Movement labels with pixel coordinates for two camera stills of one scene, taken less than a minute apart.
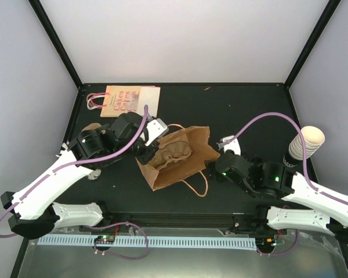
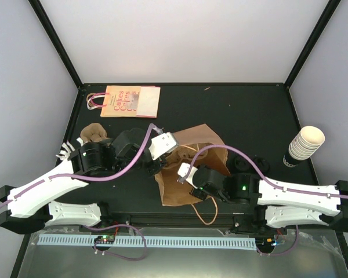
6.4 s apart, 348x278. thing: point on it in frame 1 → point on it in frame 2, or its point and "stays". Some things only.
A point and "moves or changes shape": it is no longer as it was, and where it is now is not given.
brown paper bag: x=181 y=156 moves or changes shape
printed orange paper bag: x=118 y=100 stays
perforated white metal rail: x=141 y=242 stays
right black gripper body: x=247 y=185 → x=198 y=194
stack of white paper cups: x=314 y=138 stays
